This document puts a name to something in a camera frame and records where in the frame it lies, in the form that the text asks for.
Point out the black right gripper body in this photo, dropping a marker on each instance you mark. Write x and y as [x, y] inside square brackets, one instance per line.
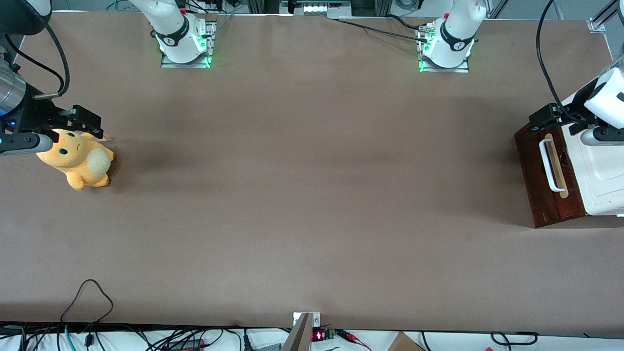
[35, 115]

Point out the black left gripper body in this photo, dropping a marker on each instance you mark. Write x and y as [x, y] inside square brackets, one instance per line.
[576, 110]

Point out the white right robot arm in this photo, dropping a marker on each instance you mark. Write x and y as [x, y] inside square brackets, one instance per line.
[170, 24]

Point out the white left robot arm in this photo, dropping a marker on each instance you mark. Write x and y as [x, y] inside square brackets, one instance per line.
[453, 34]

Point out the white drawer cabinet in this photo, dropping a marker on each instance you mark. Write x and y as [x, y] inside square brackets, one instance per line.
[604, 180]

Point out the orange plush toy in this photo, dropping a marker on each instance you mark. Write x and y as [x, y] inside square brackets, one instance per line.
[80, 161]

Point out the black power adapter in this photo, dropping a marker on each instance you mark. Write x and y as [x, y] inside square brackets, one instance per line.
[187, 345]

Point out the white power strip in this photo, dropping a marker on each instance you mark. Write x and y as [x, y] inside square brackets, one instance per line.
[317, 8]

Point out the brown cardboard piece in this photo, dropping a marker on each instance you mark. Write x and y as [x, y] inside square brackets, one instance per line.
[404, 342]

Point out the red display circuit board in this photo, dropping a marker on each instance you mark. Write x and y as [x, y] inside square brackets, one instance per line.
[319, 335]

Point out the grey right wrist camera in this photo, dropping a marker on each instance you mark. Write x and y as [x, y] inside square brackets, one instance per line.
[24, 144]

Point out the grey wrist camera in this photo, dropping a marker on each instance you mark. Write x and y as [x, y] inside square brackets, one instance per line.
[602, 136]
[24, 144]

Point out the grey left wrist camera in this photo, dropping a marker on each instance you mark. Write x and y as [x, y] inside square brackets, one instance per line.
[602, 136]

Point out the aluminium frame profile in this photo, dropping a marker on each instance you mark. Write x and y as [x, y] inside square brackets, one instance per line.
[600, 22]

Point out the aluminium camera mount beam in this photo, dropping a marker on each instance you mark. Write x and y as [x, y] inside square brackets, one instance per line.
[298, 336]

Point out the small metal bracket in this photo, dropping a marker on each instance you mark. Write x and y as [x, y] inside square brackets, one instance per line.
[317, 319]

